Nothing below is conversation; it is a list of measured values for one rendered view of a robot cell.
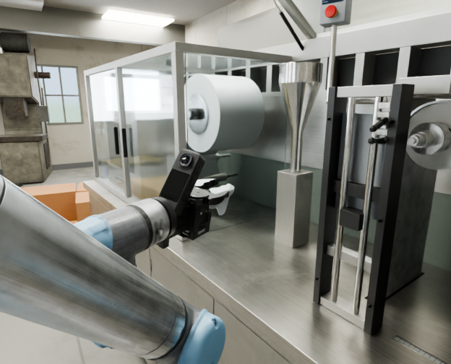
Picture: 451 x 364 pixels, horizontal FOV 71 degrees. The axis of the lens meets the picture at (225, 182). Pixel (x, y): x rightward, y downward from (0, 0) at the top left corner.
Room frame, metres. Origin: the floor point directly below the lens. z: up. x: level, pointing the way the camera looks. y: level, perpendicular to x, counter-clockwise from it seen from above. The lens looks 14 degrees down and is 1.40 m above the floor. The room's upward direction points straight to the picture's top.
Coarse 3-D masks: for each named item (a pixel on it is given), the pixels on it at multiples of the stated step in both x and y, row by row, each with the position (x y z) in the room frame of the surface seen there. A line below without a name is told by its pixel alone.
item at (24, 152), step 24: (0, 48) 5.67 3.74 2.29; (24, 48) 6.05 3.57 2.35; (0, 72) 5.50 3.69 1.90; (24, 72) 5.62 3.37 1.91; (48, 72) 6.12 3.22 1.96; (0, 96) 5.51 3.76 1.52; (24, 96) 5.63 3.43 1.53; (24, 120) 5.97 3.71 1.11; (48, 120) 5.76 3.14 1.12; (0, 144) 5.42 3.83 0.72; (24, 144) 5.53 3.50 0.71; (48, 144) 6.34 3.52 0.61; (24, 168) 5.52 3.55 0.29; (48, 168) 6.17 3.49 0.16
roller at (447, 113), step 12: (432, 108) 0.69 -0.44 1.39; (444, 108) 0.67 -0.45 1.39; (420, 120) 0.71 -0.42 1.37; (432, 120) 0.69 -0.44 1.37; (444, 120) 0.67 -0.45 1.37; (408, 132) 0.72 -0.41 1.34; (408, 144) 0.72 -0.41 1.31; (420, 156) 0.70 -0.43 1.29; (432, 156) 0.68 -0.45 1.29; (444, 156) 0.66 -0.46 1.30; (432, 168) 0.68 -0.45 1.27; (444, 168) 0.66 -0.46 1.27
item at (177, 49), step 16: (160, 48) 1.19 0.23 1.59; (176, 48) 1.11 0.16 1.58; (192, 48) 1.15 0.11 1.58; (208, 48) 1.18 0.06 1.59; (224, 48) 1.22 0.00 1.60; (112, 64) 1.62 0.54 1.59; (128, 64) 1.48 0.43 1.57; (176, 64) 1.11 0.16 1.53; (176, 80) 1.11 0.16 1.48; (176, 96) 1.11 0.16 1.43; (176, 112) 1.11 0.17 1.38; (176, 128) 1.11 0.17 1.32; (176, 144) 1.12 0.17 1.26; (96, 176) 2.04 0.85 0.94; (112, 192) 1.77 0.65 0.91; (128, 192) 1.58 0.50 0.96
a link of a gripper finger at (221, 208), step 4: (228, 184) 0.65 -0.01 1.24; (212, 188) 0.61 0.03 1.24; (216, 188) 0.61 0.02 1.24; (220, 188) 0.62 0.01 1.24; (224, 188) 0.62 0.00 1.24; (228, 188) 0.62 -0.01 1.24; (232, 188) 0.64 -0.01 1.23; (212, 192) 0.59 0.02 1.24; (216, 192) 0.59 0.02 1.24; (232, 192) 0.64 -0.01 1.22; (228, 196) 0.63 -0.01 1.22; (224, 200) 0.62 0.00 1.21; (220, 204) 0.61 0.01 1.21; (224, 204) 0.62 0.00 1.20; (212, 208) 0.60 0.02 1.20; (216, 208) 0.61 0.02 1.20; (220, 208) 0.62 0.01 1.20; (224, 208) 0.63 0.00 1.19; (220, 212) 0.62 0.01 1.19; (224, 212) 0.63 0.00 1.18
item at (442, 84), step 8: (400, 80) 0.71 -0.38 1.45; (408, 80) 0.70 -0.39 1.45; (416, 80) 0.69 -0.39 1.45; (424, 80) 0.68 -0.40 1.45; (432, 80) 0.66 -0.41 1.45; (440, 80) 0.65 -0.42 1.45; (448, 80) 0.64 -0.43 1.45; (416, 88) 0.69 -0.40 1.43; (424, 88) 0.67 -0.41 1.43; (432, 88) 0.66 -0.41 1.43; (440, 88) 0.65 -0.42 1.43; (448, 88) 0.64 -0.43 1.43
